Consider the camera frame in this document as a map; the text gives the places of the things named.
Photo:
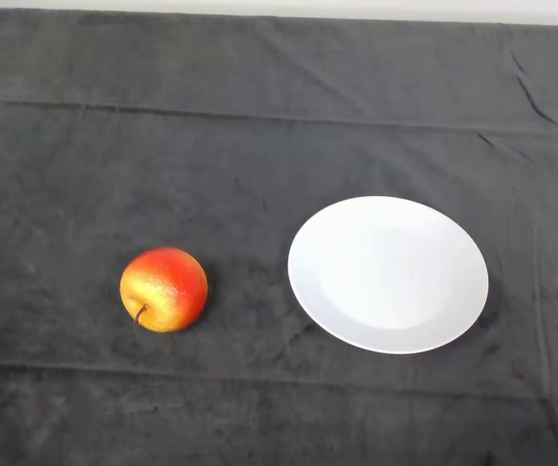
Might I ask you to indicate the red yellow apple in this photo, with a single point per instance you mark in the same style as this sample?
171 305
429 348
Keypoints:
167 286

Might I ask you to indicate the white round plate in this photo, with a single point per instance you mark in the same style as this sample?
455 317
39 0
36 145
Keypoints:
388 275

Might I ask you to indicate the black table cloth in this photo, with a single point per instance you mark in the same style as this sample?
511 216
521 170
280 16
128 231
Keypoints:
210 145

